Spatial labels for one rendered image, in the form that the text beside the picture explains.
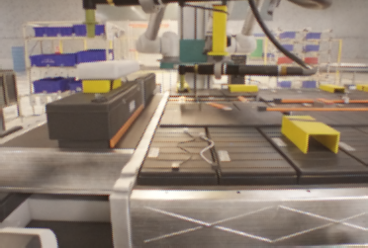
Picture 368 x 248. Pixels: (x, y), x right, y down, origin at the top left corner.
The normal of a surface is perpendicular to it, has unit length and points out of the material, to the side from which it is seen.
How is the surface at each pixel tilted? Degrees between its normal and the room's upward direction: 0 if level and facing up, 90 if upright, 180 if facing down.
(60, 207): 90
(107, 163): 90
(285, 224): 90
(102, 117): 90
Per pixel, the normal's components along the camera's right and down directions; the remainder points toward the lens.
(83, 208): 0.00, 0.22
